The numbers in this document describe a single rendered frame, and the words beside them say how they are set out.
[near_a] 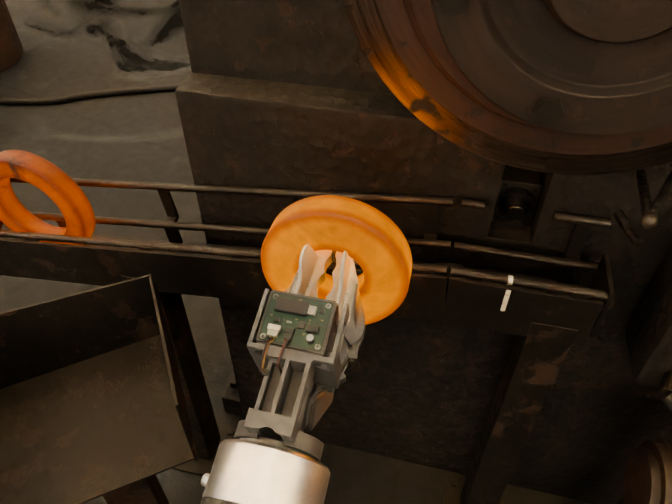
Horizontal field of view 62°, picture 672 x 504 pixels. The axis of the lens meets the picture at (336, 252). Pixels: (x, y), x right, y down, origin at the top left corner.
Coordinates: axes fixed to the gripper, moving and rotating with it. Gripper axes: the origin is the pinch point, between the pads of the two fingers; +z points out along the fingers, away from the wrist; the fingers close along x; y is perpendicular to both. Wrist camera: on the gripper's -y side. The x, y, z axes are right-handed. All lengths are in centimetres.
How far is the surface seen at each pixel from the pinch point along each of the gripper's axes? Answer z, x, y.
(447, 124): 15.4, -8.7, 3.7
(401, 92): 16.2, -3.6, 6.6
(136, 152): 97, 113, -118
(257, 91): 25.2, 17.1, -4.7
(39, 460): -23.8, 31.7, -19.2
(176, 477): -17, 38, -83
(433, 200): 18.8, -8.3, -14.5
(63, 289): 27, 97, -97
